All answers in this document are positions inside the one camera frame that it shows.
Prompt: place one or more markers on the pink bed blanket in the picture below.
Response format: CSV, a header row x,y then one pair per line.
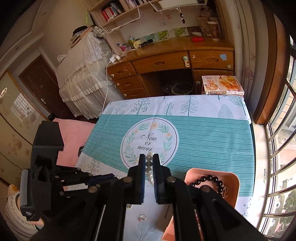
x,y
74,134

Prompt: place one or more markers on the wooden desk with drawers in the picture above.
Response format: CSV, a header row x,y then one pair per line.
x,y
156,68

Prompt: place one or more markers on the person's left hand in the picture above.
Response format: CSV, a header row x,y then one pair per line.
x,y
39,224

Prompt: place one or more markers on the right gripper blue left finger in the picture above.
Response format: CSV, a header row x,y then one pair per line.
x,y
140,180

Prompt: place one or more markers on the white charger with cable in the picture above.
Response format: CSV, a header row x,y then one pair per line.
x,y
113,58

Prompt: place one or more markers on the red box on desk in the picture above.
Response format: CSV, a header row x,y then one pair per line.
x,y
197,39

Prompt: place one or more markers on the dark wooden door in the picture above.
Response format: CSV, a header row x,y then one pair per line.
x,y
42,83

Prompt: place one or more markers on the small ring red gem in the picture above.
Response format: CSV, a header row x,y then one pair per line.
x,y
142,217

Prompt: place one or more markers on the beige curtain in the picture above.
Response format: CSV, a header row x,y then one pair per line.
x,y
241,33

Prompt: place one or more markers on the wooden wall bookshelf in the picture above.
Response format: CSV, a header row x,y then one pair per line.
x,y
113,15

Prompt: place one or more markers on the paper cup on desk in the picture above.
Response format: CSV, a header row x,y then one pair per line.
x,y
214,30

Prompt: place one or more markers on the window with metal grille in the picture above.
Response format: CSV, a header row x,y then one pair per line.
x,y
280,210

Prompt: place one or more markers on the cookbook with bread cover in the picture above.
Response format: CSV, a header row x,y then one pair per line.
x,y
222,85

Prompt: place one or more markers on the white lace covered furniture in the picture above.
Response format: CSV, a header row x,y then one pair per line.
x,y
82,78

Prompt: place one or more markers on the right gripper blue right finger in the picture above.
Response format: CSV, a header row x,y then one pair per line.
x,y
159,183

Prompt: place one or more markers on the orange plastic tray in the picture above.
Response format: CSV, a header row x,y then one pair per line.
x,y
203,205

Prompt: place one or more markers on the tree pattern tablecloth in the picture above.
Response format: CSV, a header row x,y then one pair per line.
x,y
210,132

